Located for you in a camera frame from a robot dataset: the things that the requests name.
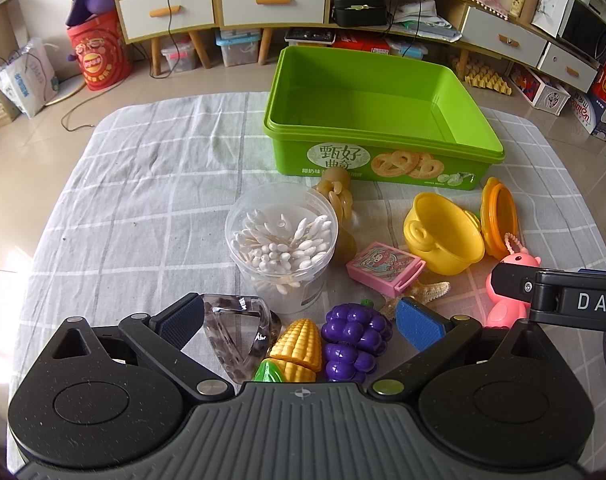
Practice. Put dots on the yellow toy corn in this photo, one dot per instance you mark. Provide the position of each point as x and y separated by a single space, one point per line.
298 345

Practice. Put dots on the grey checked tablecloth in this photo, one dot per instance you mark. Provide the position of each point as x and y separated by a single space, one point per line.
133 210

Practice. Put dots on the wooden cabinet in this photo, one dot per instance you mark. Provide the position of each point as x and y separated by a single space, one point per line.
328 35

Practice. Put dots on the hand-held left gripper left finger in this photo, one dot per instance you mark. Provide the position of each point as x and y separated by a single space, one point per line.
180 322

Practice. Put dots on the dried white starfish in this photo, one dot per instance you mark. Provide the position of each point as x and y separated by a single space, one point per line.
433 291

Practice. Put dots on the green plastic biscuit box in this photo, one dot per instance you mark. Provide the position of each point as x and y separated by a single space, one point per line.
333 160

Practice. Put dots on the pink animal toy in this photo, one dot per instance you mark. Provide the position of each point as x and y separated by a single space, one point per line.
503 305

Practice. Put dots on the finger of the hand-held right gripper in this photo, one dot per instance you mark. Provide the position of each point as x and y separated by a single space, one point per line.
513 282

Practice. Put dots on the orange toy pot lid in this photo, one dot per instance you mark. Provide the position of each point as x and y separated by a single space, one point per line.
493 210

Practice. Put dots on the yellow toy pot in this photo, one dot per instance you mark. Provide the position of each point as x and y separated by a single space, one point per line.
448 255

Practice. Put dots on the clear cotton swab container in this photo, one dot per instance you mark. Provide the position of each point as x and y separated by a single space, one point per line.
283 252

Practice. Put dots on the clear spotted triangle hair clip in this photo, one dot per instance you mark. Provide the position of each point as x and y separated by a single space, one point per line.
223 306

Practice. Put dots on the red round bucket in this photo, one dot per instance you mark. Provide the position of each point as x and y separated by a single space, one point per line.
100 55

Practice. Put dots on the purple toy grapes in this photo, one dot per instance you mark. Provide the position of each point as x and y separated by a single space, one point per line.
353 330

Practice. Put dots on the white paper bag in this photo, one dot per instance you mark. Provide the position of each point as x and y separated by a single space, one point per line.
28 80

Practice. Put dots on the white microwave oven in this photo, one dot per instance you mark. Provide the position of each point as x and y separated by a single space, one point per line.
585 32

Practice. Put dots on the folded pale cloths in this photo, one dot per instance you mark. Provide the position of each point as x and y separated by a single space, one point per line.
423 20

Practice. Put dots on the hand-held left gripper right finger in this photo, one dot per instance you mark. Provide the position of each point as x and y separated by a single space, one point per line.
420 325

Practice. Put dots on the clear storage box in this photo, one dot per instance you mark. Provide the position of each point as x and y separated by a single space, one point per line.
238 50
180 57

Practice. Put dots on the yellow egg tray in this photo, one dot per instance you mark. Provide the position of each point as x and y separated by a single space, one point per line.
488 80

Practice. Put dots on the black case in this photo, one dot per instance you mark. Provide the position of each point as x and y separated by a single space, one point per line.
358 10

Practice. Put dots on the pink card box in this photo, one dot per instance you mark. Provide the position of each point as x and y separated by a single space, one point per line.
378 265

